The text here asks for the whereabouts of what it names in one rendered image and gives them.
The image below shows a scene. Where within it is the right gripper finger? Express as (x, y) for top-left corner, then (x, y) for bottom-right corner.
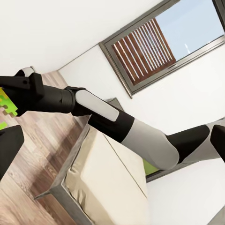
(0, 76), (32, 94)
(2, 88), (26, 105)

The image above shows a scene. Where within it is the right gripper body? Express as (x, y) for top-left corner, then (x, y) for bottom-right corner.
(15, 72), (62, 117)

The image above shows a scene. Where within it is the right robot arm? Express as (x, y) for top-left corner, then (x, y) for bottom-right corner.
(0, 66), (225, 170)

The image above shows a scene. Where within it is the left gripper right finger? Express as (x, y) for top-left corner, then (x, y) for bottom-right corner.
(210, 125), (225, 162)

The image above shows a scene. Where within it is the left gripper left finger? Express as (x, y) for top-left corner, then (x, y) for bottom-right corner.
(0, 125), (24, 181)

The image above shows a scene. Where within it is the jigsaw puzzle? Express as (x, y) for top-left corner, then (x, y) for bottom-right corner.
(0, 87), (17, 130)

